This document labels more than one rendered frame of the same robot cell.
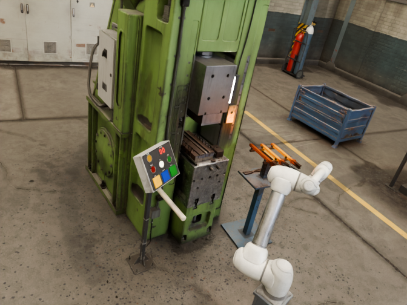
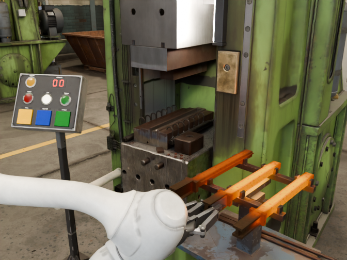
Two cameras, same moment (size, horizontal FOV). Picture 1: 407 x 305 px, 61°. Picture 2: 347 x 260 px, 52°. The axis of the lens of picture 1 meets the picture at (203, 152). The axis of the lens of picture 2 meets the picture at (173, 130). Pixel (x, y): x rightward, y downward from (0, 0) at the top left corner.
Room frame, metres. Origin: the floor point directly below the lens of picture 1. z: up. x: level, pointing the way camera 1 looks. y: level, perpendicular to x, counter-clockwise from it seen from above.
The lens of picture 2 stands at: (2.33, -1.53, 1.54)
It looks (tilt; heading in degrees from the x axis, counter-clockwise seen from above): 20 degrees down; 75
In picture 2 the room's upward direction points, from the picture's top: straight up
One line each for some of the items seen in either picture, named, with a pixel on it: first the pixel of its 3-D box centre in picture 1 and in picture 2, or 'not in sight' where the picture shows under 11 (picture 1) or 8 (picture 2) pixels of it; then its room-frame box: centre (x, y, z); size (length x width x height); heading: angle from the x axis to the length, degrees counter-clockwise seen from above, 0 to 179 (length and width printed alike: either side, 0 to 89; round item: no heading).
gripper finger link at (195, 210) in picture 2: not in sight; (190, 214); (2.59, -0.75, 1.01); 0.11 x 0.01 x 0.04; 37
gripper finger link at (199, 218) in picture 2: not in sight; (200, 218); (2.60, -0.77, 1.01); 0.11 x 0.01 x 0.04; 27
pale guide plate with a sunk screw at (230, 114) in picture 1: (230, 114); (227, 72); (2.92, -0.17, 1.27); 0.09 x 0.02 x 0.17; 130
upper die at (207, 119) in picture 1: (197, 108); (176, 52); (2.78, 0.12, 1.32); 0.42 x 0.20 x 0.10; 40
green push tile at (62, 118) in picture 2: (172, 170); (62, 118); (2.23, 0.20, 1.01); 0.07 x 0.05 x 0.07; 155
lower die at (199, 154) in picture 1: (191, 145); (175, 124); (2.78, 0.12, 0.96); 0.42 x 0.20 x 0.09; 40
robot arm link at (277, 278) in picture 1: (278, 275); not in sight; (1.62, -0.63, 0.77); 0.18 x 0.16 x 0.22; 70
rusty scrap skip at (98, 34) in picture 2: not in sight; (106, 51); (2.96, 7.24, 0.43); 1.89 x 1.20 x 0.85; 123
